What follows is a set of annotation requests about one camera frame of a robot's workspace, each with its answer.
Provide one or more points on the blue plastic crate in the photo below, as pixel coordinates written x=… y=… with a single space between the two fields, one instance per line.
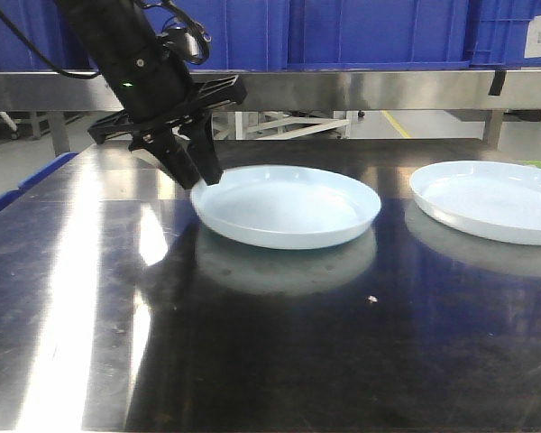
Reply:
x=245 y=35
x=496 y=33
x=380 y=35

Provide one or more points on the blue plastic crate left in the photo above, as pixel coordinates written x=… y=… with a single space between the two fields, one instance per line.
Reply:
x=245 y=35

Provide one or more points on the steel shelf leg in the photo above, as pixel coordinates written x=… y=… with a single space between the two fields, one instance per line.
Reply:
x=58 y=132
x=493 y=123

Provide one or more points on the steel shelf leg left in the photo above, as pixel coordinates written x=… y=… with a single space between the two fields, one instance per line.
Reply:
x=58 y=132

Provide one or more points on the steel shelf leg right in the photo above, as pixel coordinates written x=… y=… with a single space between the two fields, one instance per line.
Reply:
x=493 y=123

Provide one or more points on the green object at right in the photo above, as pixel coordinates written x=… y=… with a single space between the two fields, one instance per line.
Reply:
x=531 y=165

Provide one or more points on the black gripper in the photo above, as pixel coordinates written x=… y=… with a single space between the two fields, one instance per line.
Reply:
x=155 y=89

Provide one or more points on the blue plastic crate middle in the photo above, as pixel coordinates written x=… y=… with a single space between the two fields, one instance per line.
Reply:
x=380 y=35

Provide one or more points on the white metal frame background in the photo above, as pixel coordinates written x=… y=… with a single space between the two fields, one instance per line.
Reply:
x=272 y=125

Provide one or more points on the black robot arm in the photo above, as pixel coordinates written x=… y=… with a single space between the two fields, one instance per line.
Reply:
x=121 y=22

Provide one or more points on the blue plastic crate right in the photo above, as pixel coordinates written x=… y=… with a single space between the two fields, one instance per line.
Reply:
x=496 y=33

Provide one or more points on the light blue plate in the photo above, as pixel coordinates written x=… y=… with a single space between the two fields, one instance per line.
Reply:
x=493 y=200
x=286 y=207

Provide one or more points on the black tape strip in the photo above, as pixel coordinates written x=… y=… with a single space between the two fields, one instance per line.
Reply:
x=497 y=83

